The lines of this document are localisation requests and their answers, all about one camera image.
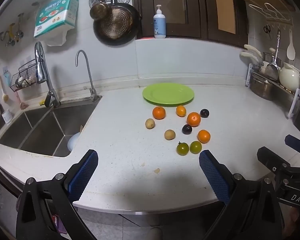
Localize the small orange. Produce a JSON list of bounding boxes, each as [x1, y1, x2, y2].
[[197, 129, 211, 144]]

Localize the green tomato round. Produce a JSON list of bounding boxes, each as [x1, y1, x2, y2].
[[190, 141, 202, 154]]

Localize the large orange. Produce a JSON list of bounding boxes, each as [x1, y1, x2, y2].
[[152, 106, 166, 120], [187, 112, 201, 127]]

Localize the green tomato with stem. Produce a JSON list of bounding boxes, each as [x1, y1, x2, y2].
[[176, 142, 190, 156]]

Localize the dark plum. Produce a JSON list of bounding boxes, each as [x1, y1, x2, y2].
[[182, 124, 192, 135], [200, 108, 210, 118]]

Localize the tan longan fruit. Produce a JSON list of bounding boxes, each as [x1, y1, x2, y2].
[[145, 118, 155, 129], [164, 129, 175, 140]]

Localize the large chrome kitchen faucet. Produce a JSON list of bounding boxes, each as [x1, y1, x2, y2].
[[34, 41, 61, 108]]

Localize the steel pot on rack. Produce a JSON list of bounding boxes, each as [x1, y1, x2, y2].
[[250, 73, 274, 101]]

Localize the cream ceramic jug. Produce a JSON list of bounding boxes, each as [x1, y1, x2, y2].
[[279, 62, 300, 93]]

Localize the white bowl in sink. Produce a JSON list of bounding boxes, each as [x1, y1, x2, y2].
[[67, 132, 81, 152]]

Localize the metal dish rack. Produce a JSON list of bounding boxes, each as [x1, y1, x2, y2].
[[245, 63, 300, 119]]

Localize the stainless steel sink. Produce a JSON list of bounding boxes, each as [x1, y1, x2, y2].
[[0, 100, 99, 157]]

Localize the metal spatula hanging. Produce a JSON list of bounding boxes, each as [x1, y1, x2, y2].
[[264, 28, 281, 81]]

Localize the white rice paddle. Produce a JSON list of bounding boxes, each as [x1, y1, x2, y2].
[[286, 29, 296, 61]]

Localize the yellow orange small citrus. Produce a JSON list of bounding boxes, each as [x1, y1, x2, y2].
[[176, 105, 186, 117]]

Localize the black scissors hanging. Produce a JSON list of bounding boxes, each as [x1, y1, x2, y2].
[[263, 24, 272, 40]]

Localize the thin gooseneck faucet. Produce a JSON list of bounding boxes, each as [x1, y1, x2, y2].
[[75, 49, 100, 102]]

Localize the green plate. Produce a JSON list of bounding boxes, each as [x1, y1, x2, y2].
[[142, 83, 194, 106]]

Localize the yellow toy bicycle decoration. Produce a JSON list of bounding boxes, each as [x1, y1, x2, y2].
[[0, 13, 24, 47]]

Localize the blue white soap bottle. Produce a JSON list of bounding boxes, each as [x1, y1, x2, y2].
[[153, 4, 166, 38]]

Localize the copper colander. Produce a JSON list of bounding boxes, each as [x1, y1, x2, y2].
[[100, 7, 133, 40]]

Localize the teal paper towel pack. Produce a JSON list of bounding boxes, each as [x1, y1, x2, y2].
[[33, 0, 79, 39]]

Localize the small copper saucepan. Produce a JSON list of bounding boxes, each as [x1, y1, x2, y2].
[[90, 0, 111, 21]]

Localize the white knife handle lower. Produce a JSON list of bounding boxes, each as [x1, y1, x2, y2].
[[240, 51, 260, 65]]

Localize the white knife handle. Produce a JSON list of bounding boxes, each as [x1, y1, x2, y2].
[[244, 44, 263, 60], [240, 51, 260, 65]]

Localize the white knife handle upper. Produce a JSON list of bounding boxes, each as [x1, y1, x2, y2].
[[244, 44, 263, 60]]

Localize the white wire wall rack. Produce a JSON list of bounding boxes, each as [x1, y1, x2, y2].
[[249, 2, 293, 27]]

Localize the black wire sink basket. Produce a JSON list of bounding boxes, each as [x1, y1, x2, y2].
[[10, 59, 37, 92]]

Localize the dark wooden window frame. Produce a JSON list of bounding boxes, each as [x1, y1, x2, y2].
[[133, 0, 248, 47]]

